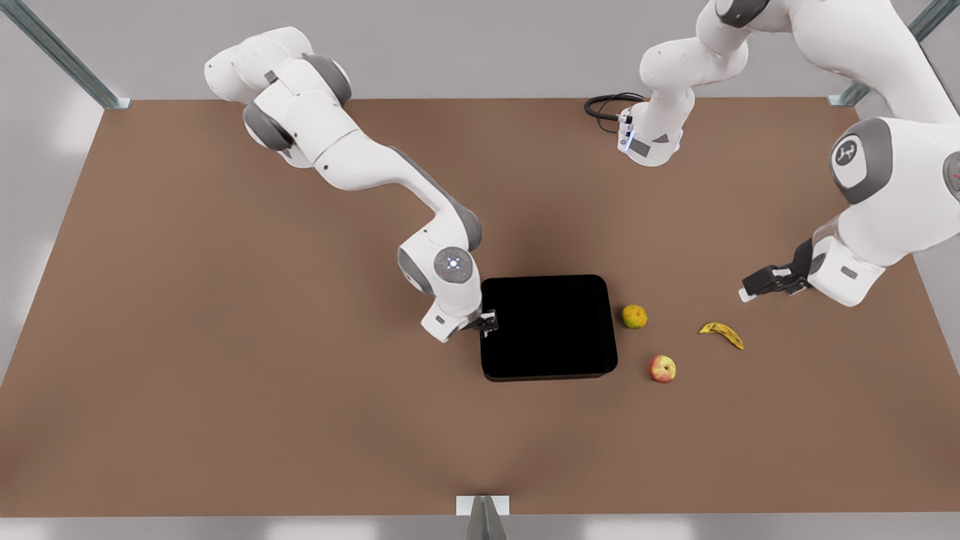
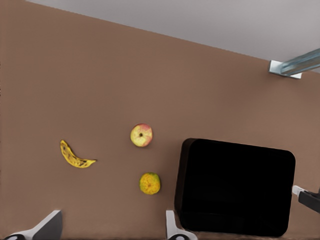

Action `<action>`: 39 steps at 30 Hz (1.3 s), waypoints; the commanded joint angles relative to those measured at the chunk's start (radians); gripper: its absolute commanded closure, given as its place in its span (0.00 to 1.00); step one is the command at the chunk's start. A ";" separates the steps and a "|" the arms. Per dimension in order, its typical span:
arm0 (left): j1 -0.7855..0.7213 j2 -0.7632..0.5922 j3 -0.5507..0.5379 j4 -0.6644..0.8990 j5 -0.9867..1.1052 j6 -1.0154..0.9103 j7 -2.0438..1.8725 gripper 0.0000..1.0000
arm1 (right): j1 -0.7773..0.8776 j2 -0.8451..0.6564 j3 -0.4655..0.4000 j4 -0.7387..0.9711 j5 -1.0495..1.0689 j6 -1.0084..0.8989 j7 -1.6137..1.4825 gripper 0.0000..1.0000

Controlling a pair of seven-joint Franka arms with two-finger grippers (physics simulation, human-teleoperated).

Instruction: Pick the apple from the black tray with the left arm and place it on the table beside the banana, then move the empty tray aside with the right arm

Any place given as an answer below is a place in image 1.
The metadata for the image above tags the silver frame post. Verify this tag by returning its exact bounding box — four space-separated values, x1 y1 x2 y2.
0 0 133 112
455 494 512 540
826 0 960 107

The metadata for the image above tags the black cable loop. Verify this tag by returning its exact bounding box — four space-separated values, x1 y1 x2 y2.
583 92 647 135

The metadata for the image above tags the yellow spotted banana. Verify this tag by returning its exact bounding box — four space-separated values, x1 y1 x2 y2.
698 321 746 352

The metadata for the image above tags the black square tray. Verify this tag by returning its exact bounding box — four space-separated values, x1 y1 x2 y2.
480 274 619 383

